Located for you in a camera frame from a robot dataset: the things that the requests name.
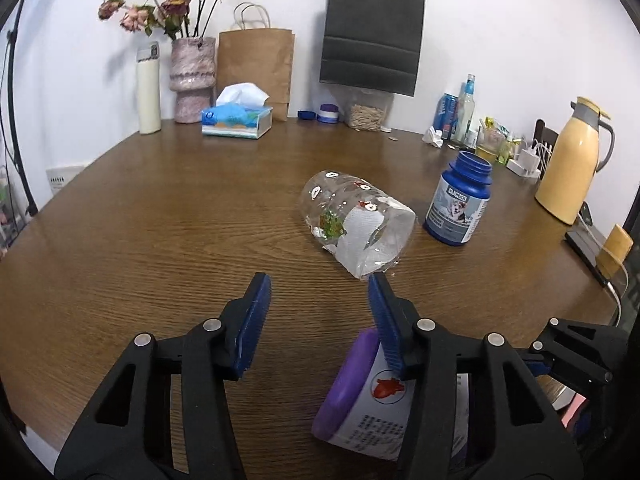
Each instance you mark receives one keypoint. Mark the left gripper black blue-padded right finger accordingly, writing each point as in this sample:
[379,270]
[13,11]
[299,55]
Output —
[513,431]

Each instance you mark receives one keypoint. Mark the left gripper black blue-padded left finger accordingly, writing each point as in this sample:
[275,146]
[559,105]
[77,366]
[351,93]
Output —
[161,412]

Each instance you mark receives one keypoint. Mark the purple supplement bottle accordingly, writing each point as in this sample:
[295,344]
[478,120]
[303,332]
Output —
[367,408]

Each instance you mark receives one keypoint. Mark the black tablet device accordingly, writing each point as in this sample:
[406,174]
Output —
[586,242]

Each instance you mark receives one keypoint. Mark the yellow thermos jug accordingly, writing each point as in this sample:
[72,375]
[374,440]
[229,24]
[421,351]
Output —
[583,148]

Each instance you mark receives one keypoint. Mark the white power strip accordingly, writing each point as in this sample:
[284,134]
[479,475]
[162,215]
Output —
[526,165]

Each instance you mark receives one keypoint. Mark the blue supplement bottle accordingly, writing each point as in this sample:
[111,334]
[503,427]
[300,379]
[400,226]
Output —
[460,199]

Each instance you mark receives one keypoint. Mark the dark wooden chair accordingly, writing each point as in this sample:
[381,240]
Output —
[544,142]

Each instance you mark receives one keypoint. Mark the glass with yellow liquid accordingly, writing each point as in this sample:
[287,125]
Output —
[488,143]

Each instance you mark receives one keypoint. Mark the snack packets pile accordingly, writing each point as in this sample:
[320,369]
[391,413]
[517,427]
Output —
[510,146]

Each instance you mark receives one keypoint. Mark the white paper box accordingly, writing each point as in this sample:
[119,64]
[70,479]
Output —
[58,177]

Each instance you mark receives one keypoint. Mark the crumpled white tissue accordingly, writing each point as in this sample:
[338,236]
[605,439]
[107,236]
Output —
[433,137]

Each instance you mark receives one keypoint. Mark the blue drink can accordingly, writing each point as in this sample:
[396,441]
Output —
[445,110]

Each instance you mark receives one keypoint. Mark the blue tissue box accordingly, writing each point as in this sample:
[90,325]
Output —
[241,112]

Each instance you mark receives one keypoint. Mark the clear container with grains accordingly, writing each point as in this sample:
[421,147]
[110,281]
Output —
[367,109]

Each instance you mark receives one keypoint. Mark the white thermos bottle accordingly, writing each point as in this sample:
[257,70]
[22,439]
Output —
[148,88]

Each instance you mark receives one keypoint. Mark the blue bottle cap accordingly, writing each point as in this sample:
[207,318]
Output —
[306,115]

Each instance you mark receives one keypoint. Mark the purple white small jar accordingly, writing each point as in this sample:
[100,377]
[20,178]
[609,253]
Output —
[328,113]

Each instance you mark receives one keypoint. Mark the pink ceramic vase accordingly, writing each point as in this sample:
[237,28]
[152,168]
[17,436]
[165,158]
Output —
[192,77]

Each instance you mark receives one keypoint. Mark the brown paper bag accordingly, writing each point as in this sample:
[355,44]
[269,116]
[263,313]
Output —
[254,51]

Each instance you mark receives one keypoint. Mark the black paper bag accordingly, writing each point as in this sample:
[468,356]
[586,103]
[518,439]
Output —
[373,44]

